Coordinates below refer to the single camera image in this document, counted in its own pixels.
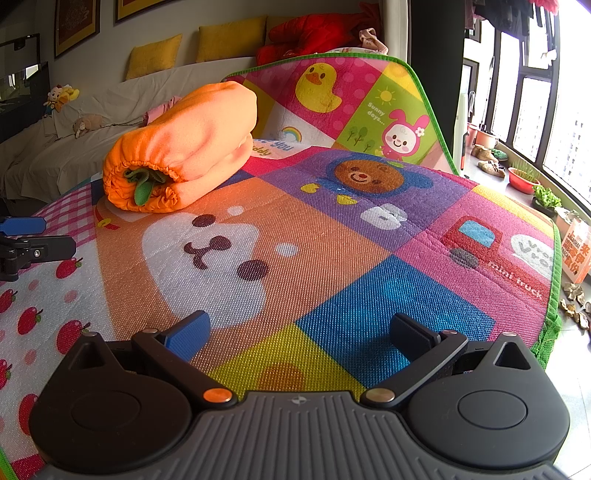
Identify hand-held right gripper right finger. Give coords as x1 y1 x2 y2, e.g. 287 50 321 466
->
360 312 532 409

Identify orange printed box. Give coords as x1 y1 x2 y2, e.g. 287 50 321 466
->
560 217 591 283

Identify colourful cartoon play mat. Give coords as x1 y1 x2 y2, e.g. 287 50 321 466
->
0 53 563 480

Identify beige shoe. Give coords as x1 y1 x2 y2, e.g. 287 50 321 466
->
477 159 507 178

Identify pink floral cloth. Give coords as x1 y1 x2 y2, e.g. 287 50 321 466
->
339 27 389 55

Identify beige plush toy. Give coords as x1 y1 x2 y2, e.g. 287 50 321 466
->
72 113 106 138

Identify pale pink plant pot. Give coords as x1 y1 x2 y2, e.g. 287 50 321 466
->
554 207 580 232

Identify black window frame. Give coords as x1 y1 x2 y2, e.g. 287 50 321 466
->
462 14 591 195

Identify dark hanging clothes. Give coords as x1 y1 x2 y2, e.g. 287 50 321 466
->
473 0 555 40

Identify black tray with green plants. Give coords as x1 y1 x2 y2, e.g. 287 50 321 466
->
531 185 563 217

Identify red puffy jacket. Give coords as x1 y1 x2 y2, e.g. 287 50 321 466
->
255 2 384 66

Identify white upright panel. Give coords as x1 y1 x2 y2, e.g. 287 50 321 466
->
455 95 468 174

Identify black television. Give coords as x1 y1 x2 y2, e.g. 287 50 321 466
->
0 33 51 146

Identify orange garment with green lining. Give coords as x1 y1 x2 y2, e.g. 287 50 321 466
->
102 83 259 214

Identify red basin with grass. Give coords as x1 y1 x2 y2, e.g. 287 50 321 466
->
507 159 542 195

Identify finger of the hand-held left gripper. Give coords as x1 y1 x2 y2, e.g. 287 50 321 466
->
0 234 77 282
0 216 47 237

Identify sofa with white cover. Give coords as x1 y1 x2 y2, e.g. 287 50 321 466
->
0 55 259 204

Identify colourful plush doll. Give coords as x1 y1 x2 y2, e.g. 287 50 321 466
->
43 84 80 116

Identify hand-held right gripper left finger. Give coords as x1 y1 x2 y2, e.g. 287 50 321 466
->
60 310 238 409

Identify pile of dried peels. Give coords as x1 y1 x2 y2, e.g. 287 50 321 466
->
558 281 591 330

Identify framed wall picture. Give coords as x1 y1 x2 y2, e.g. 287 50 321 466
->
114 0 174 25
54 0 101 59

